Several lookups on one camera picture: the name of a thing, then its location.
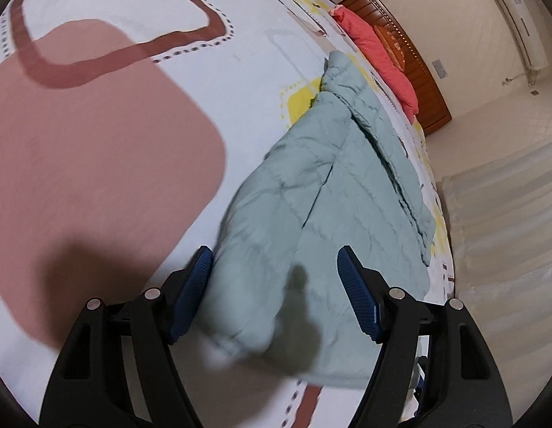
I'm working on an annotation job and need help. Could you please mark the white patterned bed sheet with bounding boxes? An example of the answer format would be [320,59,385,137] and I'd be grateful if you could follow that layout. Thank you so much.
[0,0,440,420]

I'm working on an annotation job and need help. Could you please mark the white wall air conditioner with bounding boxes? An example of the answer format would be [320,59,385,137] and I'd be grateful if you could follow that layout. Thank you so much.
[496,0,549,72]

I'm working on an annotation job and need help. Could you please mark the grey wall switch panel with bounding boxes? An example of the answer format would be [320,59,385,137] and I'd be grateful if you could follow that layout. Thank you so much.
[432,59,448,79]

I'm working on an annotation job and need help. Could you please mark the coral red pillow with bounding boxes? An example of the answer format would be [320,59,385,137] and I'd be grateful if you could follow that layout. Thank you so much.
[330,5,419,124]

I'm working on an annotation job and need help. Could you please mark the orange patterned cushion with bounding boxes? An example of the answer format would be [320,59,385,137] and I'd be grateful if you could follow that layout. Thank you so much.
[374,25,405,72]

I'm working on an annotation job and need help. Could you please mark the brown wooden headboard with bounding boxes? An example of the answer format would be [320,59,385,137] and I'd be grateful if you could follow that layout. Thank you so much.
[341,0,452,136]

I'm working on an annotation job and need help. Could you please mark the sage green quilted down garment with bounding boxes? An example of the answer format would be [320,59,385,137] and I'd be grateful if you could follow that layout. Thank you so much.
[197,51,435,388]

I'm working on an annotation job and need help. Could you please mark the beige curtain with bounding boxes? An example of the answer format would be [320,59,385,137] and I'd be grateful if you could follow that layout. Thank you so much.
[439,136,552,419]

